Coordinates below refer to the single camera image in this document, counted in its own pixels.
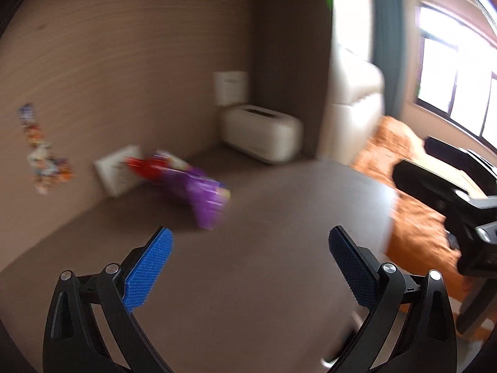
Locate bed with orange blanket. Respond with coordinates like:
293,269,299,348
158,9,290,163
349,116,497,331

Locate white wall socket plate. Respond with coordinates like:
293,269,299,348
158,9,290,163
93,145,142,198

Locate white wall panel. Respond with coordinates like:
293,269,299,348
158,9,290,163
213,71,249,106

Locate red snack packet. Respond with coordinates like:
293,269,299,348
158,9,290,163
124,155,168,186

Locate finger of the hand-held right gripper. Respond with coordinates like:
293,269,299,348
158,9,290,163
392,159,497,218
425,137,497,195

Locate cream padded headboard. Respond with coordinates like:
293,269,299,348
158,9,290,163
330,43,385,164

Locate colourful wall stickers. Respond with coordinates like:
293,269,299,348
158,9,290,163
17,103,74,196

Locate purple snack packet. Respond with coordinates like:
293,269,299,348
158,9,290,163
155,150,231,230

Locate white box appliance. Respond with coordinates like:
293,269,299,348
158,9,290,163
221,104,304,164

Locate dark teal curtain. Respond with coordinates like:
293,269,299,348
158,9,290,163
371,0,406,117

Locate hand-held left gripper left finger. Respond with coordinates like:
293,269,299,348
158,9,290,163
43,226,174,373

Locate window with dark frame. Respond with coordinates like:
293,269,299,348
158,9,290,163
413,2,497,149

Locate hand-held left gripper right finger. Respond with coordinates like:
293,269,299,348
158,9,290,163
328,225,457,373

